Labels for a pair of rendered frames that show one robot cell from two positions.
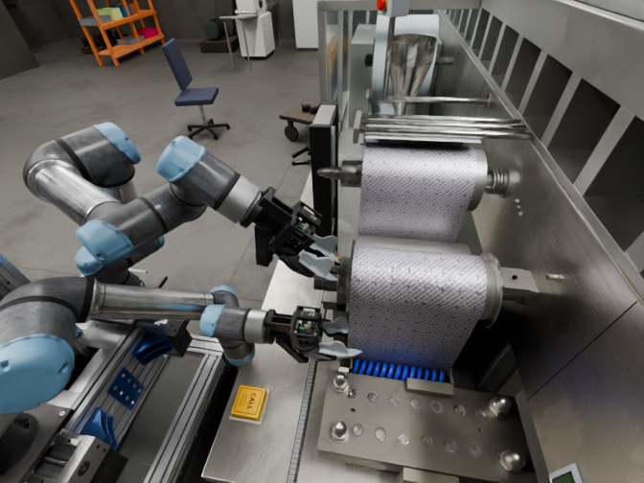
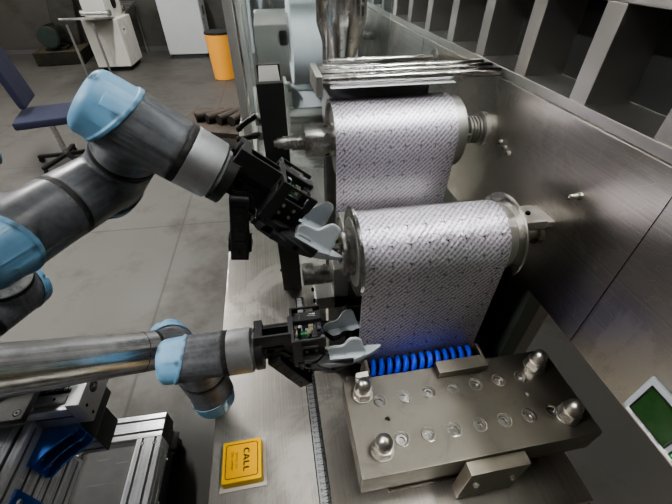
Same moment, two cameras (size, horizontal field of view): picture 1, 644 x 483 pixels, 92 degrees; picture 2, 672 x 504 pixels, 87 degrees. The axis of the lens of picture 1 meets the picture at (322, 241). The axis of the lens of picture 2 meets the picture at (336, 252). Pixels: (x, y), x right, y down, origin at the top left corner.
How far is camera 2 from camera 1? 17 cm
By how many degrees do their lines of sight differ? 16
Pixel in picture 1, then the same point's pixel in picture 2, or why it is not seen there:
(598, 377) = (658, 273)
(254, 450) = not seen: outside the picture
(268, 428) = (279, 486)
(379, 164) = (354, 118)
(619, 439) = not seen: outside the picture
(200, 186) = (147, 139)
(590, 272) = (618, 173)
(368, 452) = (423, 460)
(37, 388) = not seen: outside the picture
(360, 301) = (377, 275)
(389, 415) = (430, 410)
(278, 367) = (267, 406)
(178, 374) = (101, 479)
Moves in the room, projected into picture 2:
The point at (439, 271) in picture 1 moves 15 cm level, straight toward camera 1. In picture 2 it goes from (457, 219) to (470, 289)
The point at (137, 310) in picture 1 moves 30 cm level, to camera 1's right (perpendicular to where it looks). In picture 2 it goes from (47, 373) to (255, 315)
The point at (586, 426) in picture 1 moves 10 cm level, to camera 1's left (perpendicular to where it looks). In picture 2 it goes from (657, 331) to (597, 356)
